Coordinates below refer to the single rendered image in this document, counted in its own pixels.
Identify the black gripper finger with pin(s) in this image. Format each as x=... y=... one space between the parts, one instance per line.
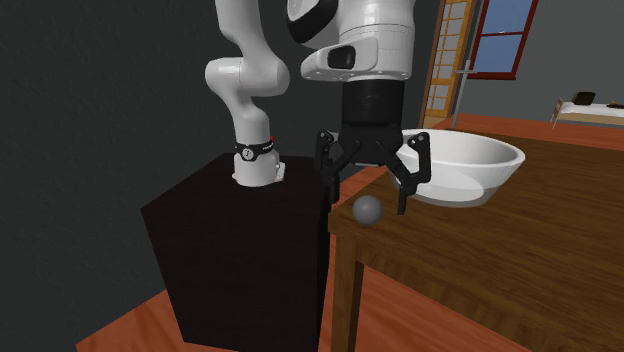
x=422 y=161
x=322 y=151

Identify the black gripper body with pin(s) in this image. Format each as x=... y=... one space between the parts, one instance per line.
x=373 y=105

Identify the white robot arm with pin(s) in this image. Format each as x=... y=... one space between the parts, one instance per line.
x=253 y=73

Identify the white bowl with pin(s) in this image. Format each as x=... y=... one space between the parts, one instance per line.
x=463 y=151

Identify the grey ball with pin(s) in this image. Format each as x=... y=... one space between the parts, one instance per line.
x=367 y=210

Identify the wooden lattice door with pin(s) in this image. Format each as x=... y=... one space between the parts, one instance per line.
x=446 y=53

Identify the brown wooden table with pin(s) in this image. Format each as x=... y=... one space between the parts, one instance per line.
x=487 y=253

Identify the dark robot stand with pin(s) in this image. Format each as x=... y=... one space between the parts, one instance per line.
x=234 y=253

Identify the red framed window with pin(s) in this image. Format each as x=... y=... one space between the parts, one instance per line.
x=502 y=44

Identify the wooden bed with white mattress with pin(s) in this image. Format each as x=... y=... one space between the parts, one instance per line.
x=592 y=113

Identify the grey upright post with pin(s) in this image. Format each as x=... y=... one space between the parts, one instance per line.
x=460 y=92

